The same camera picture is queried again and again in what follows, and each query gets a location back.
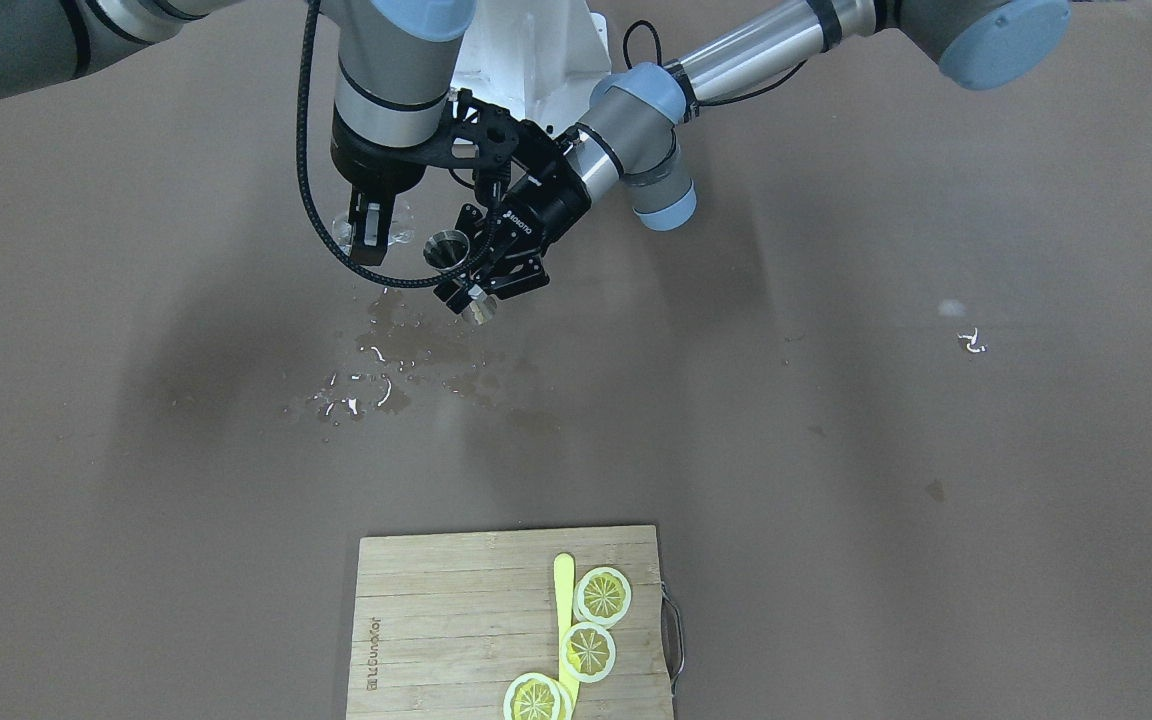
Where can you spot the lemon slice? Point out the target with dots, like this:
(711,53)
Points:
(591,652)
(536,696)
(602,596)

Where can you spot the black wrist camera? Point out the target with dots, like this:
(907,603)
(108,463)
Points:
(477,136)
(543,157)

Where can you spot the steel jigger cup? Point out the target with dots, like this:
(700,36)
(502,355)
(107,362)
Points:
(449,251)

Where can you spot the lemon slice middle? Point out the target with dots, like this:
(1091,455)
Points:
(591,652)

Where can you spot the bamboo cutting board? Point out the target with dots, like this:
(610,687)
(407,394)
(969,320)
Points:
(442,623)

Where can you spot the lemon slice near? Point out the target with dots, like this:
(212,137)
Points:
(536,696)

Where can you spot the lemon slice far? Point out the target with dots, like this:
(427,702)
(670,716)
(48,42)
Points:
(602,596)

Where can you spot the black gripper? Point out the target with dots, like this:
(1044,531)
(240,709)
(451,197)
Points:
(372,163)
(548,211)

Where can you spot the yellow plastic knife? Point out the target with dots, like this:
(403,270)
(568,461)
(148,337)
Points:
(563,582)

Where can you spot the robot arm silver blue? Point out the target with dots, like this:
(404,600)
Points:
(626,132)
(395,62)

